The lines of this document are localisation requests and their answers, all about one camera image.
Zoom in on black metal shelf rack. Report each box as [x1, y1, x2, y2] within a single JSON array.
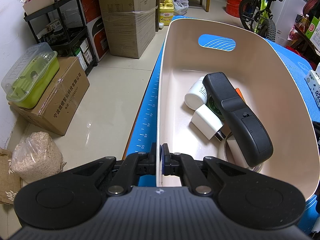
[[24, 0, 98, 75]]

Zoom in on tissue box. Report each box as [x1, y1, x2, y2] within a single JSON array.
[[304, 63, 320, 108]]

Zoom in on white pill bottle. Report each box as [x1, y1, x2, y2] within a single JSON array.
[[184, 76, 208, 111]]

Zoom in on beige plastic storage bin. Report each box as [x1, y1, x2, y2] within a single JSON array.
[[157, 18, 319, 199]]

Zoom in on brown paper bag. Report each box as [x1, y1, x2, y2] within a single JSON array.
[[0, 148, 22, 204]]

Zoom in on white tape roll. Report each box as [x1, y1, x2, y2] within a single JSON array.
[[217, 133, 263, 172]]

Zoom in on yellow detergent jug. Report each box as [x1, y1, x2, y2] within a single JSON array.
[[159, 0, 174, 26]]

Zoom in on red bucket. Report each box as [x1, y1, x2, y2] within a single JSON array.
[[225, 0, 242, 18]]

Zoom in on green black bicycle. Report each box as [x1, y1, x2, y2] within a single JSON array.
[[239, 0, 283, 42]]

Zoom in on lower large cardboard box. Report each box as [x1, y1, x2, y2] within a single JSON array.
[[99, 0, 156, 59]]

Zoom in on plastic bag on floor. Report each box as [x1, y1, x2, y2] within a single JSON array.
[[172, 0, 189, 15]]

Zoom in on bag of grain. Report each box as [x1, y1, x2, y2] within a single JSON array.
[[11, 132, 66, 183]]

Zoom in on green clear lid container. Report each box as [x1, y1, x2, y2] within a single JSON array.
[[1, 42, 60, 109]]

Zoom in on large white charger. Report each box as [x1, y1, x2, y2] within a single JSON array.
[[227, 135, 249, 168]]

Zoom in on floor cardboard box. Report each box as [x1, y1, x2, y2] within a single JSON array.
[[9, 56, 89, 136]]

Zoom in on green round tin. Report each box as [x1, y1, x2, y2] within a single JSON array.
[[206, 96, 225, 121]]

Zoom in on small white charger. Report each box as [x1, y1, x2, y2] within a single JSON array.
[[191, 104, 226, 141]]

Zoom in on green white carton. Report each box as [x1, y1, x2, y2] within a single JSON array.
[[305, 17, 319, 39]]

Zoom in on black remote control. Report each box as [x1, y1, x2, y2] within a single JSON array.
[[202, 72, 273, 167]]

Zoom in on orange purple toy knife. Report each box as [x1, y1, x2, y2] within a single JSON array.
[[235, 88, 245, 102]]

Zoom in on blue silicone baking mat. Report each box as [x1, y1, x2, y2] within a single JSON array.
[[125, 15, 320, 235]]

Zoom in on white refrigerator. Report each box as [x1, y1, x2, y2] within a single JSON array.
[[271, 0, 308, 46]]

